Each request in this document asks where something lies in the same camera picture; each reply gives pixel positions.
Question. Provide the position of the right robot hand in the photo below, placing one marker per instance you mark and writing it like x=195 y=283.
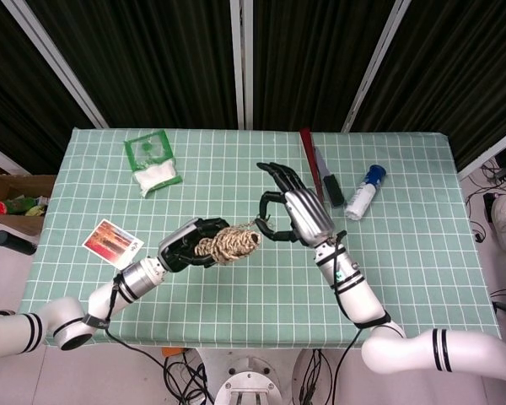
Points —
x=312 y=215

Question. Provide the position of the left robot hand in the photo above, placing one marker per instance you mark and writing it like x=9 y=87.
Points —
x=175 y=240

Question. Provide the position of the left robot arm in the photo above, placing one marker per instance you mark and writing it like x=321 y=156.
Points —
x=99 y=299

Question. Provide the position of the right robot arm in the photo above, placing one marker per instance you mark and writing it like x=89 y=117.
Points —
x=360 y=299

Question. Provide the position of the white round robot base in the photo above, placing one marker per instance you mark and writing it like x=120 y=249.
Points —
x=249 y=381

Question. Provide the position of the dark red flat stick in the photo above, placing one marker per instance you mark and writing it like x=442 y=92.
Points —
x=312 y=164

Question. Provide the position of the white bottle with blue cap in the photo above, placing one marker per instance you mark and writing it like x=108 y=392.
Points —
x=362 y=194

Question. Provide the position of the red picture postcard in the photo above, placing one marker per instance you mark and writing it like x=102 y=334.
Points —
x=109 y=242

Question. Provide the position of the green bag of white powder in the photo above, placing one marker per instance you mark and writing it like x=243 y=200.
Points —
x=156 y=173

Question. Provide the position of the green checked tablecloth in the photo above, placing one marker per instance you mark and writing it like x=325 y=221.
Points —
x=253 y=304

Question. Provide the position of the small orange object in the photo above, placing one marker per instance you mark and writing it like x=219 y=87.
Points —
x=172 y=351

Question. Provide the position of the green snack packets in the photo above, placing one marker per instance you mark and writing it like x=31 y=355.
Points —
x=23 y=206

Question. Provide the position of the black pleated curtain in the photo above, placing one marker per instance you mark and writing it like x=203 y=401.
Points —
x=312 y=59
x=152 y=63
x=459 y=67
x=17 y=93

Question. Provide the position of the black cylinder bottle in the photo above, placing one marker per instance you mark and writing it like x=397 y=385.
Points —
x=12 y=242

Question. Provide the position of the brown cardboard box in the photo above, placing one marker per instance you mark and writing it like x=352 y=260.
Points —
x=12 y=183

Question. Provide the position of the white frame post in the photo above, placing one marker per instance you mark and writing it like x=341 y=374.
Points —
x=4 y=158
x=55 y=59
x=241 y=63
x=489 y=158
x=373 y=67

